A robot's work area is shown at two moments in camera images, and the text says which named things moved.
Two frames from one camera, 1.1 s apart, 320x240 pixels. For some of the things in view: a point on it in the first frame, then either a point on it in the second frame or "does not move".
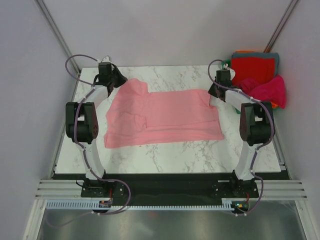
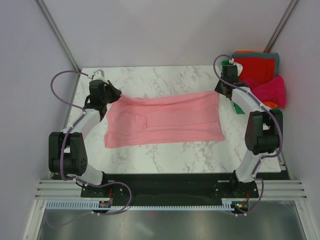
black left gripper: (122, 79) to (116, 92)
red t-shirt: (260, 68) does not move
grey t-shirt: (265, 55) does not move
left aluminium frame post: (54, 27) does not move
